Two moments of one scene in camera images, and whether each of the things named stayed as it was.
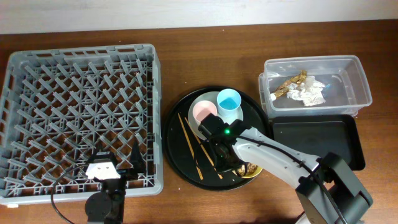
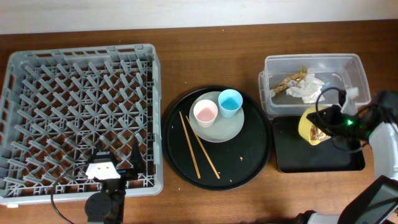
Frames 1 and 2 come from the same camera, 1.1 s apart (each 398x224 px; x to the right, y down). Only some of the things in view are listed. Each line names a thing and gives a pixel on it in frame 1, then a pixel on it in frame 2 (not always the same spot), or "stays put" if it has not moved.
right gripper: [224, 163] to [325, 120]
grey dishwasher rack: [59, 107] stays put
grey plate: [211, 96] stays put
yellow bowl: [259, 168] to [310, 132]
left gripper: [123, 173] stays put
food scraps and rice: [251, 167] to [316, 134]
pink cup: [203, 109] stays put
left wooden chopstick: [187, 140] stays put
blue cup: [229, 102] stays put
